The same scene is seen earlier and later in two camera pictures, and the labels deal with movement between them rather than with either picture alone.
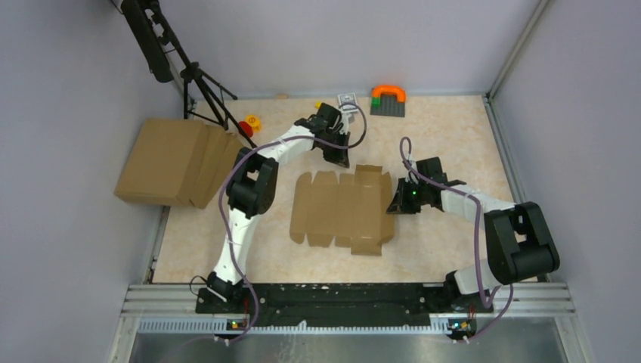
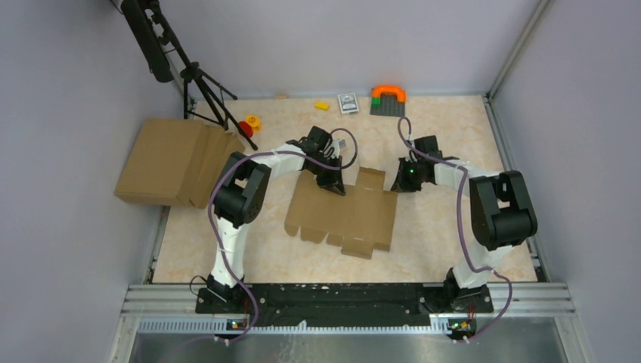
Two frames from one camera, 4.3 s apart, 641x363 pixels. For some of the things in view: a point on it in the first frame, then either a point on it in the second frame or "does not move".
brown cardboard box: (357, 212) does not move
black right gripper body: (416, 197) → (417, 175)
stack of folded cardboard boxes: (178, 162) does not move
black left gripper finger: (335, 155) → (331, 179)
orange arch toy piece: (377, 91) does not move
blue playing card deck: (348, 98) does not move
